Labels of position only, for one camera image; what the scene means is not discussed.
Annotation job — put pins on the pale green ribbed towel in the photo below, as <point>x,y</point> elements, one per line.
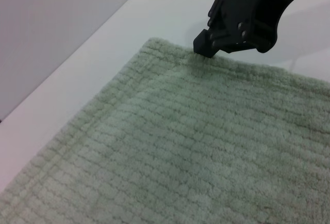
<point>180,144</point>

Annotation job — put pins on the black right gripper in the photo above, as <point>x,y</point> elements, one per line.
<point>252,2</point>

